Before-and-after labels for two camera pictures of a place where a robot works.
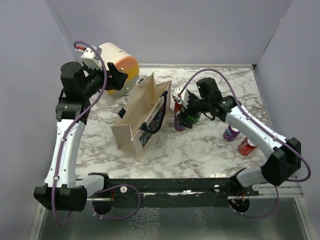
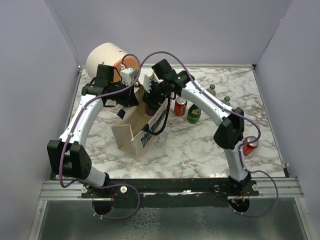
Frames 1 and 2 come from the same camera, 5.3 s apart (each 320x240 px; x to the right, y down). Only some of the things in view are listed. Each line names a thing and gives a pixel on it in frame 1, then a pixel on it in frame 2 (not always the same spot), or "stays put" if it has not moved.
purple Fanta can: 177,126 -> 149,112
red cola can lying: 246,147 stays put
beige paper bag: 143,117 stays put
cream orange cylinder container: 127,63 stays put
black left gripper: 116,81 -> 133,100
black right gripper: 183,116 -> 148,98
